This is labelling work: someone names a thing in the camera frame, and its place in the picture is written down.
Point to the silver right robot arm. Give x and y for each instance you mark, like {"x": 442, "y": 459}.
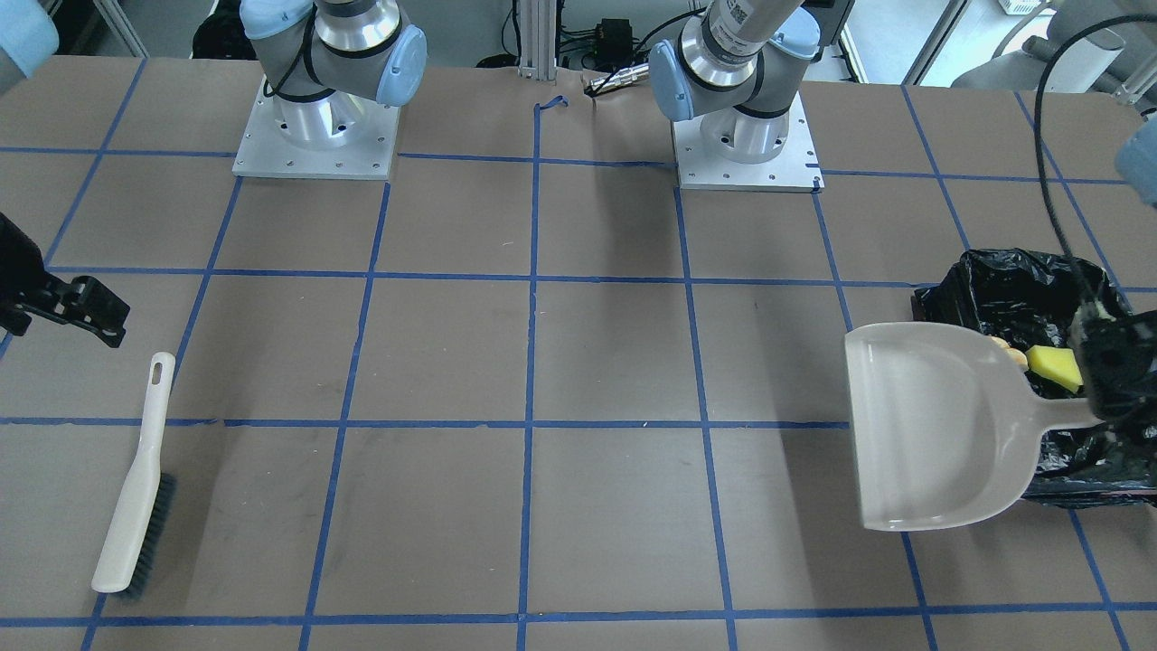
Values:
{"x": 336, "y": 74}

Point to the white hand brush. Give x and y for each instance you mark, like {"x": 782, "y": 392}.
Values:
{"x": 144, "y": 501}

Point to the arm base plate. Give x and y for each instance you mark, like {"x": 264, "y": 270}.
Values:
{"x": 339, "y": 137}
{"x": 730, "y": 151}

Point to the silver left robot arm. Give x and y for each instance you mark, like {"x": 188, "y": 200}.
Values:
{"x": 728, "y": 85}

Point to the beige plastic dustpan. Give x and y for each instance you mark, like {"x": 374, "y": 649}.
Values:
{"x": 946, "y": 428}

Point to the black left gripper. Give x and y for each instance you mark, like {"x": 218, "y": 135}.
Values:
{"x": 1119, "y": 366}

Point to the pale melon rind slice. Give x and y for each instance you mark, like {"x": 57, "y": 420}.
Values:
{"x": 1008, "y": 351}

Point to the yellow sponge piece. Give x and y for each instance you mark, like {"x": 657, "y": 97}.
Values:
{"x": 1057, "y": 364}

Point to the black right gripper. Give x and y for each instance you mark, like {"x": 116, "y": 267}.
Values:
{"x": 18, "y": 271}

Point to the bin with black bag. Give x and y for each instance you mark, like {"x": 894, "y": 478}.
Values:
{"x": 1026, "y": 300}

